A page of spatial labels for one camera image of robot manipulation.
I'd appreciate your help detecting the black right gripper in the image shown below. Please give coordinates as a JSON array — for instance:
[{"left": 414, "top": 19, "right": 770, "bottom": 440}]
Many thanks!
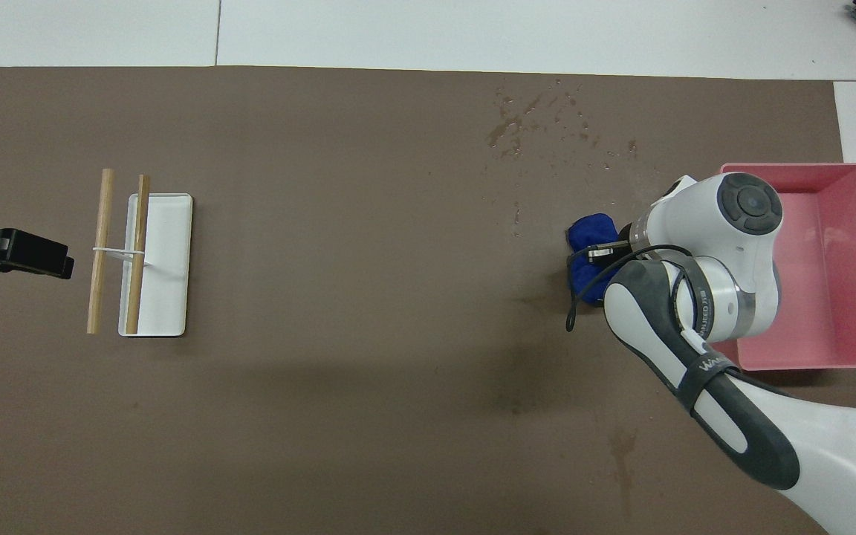
[{"left": 586, "top": 220, "right": 638, "bottom": 262}]

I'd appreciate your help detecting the blue towel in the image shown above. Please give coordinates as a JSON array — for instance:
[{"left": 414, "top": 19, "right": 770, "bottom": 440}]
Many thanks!
[{"left": 566, "top": 213, "right": 622, "bottom": 307}]

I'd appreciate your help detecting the white towel rack tray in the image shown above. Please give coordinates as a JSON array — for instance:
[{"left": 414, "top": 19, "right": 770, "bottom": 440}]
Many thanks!
[{"left": 92, "top": 193, "right": 194, "bottom": 338}]

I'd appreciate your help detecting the pink plastic bin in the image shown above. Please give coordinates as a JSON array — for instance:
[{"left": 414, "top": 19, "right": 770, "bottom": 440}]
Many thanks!
[{"left": 718, "top": 162, "right": 856, "bottom": 371}]

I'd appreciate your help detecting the brown table mat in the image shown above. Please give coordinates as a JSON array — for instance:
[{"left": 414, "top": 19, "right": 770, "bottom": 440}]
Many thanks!
[{"left": 0, "top": 65, "right": 856, "bottom": 535}]

